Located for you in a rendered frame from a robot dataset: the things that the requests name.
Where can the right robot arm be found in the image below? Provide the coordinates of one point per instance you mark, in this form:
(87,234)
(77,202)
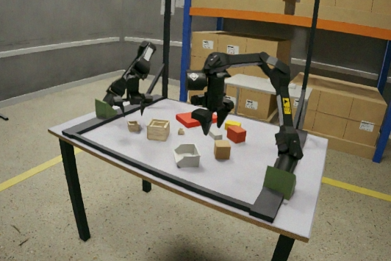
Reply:
(141,65)

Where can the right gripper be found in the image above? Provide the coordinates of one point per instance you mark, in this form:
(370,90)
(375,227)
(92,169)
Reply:
(116,100)

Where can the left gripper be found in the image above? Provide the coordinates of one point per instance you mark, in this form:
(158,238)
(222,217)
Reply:
(215,103)

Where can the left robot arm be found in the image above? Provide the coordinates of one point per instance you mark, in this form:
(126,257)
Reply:
(215,69)

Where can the tan cube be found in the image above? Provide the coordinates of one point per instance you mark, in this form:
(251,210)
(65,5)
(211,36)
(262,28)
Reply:
(222,149)

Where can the white open box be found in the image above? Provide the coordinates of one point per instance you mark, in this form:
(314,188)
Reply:
(187,155)

